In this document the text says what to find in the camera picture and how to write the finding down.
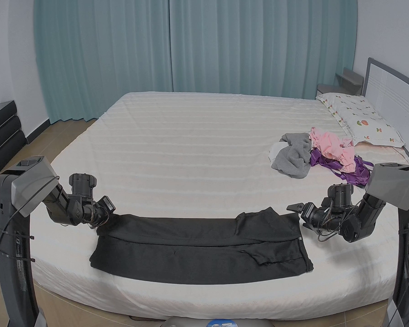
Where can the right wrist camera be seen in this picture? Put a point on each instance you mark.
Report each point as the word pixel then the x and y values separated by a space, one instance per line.
pixel 327 203

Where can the pink garment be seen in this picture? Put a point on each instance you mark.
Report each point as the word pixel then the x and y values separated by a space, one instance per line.
pixel 330 145

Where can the white garment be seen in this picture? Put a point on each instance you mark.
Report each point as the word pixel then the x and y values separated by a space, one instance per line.
pixel 276 150

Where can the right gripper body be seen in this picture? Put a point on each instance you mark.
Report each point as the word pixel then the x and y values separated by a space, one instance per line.
pixel 309 213

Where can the white printed pillow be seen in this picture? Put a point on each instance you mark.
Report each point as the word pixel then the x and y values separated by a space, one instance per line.
pixel 358 114

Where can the black T-shirt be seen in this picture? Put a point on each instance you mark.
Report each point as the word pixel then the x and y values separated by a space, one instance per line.
pixel 191 250

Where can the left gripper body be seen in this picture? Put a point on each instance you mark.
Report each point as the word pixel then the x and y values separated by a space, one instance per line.
pixel 108 204

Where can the purple garment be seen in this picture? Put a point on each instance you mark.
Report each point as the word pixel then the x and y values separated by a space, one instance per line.
pixel 354 174

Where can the grey garment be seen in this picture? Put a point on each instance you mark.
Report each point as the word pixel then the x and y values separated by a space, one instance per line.
pixel 293 158

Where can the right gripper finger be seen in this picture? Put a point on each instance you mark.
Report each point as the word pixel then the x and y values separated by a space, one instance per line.
pixel 299 208

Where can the blue-green curtain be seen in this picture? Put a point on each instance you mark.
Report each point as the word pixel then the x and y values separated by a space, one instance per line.
pixel 259 39
pixel 102 46

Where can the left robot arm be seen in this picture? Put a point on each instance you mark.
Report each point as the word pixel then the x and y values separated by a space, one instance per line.
pixel 30 182

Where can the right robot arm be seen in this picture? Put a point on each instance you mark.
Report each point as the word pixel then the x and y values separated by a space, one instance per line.
pixel 392 182

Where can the grey bedside table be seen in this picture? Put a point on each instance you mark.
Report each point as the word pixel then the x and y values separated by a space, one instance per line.
pixel 351 78

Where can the black chest of drawers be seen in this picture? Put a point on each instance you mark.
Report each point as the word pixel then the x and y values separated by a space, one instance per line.
pixel 3 131

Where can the bed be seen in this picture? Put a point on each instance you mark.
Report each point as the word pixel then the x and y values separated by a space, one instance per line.
pixel 191 141

